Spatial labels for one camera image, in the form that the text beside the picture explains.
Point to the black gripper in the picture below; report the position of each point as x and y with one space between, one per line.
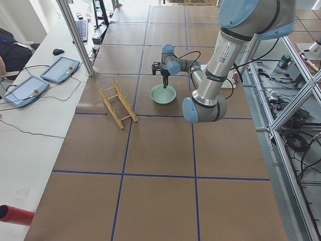
165 73

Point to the light green plate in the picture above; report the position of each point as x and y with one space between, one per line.
162 95

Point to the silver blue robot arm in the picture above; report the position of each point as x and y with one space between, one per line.
240 21

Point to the wooden dish rack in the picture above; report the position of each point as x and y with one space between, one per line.
109 96

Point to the brown paper table cover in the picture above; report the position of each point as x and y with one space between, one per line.
160 178

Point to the black keyboard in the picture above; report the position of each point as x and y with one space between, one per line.
82 27

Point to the far blue teach pendant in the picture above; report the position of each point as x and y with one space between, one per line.
60 70

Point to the blue teach pendant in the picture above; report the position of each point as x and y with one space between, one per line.
60 70
26 92

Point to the black computer mouse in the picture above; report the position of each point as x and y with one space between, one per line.
58 51

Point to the near blue teach pendant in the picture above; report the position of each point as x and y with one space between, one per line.
26 92

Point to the red cylinder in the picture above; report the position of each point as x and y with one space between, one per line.
16 215

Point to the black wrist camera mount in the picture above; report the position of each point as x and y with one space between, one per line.
155 67

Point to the aluminium side frame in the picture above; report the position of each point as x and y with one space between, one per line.
285 88

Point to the aluminium frame post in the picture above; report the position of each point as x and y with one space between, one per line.
67 14

